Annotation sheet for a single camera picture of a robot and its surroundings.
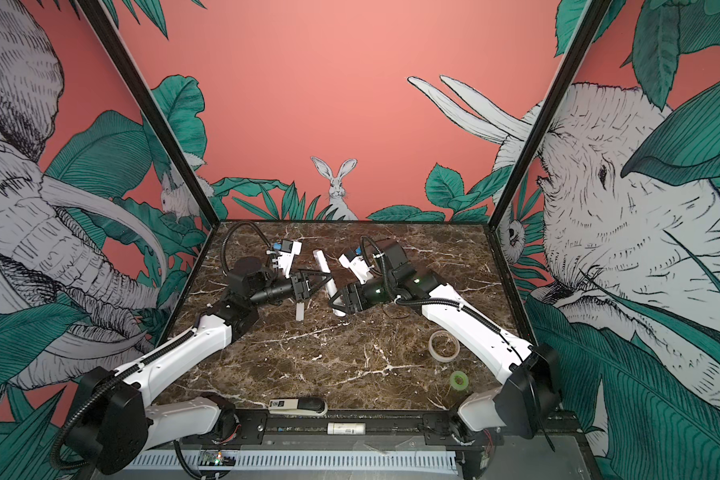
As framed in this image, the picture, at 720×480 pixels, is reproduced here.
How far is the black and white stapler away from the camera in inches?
29.7

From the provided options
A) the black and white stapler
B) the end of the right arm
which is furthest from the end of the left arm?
the black and white stapler

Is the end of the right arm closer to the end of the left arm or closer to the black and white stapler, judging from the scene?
the end of the left arm
